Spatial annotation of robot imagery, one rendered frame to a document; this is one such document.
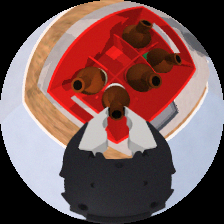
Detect red crate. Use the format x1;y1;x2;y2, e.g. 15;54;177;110
47;6;196;144

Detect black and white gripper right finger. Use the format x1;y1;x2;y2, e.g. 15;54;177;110
123;107;176;175

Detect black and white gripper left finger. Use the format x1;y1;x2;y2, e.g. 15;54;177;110
59;107;110;178

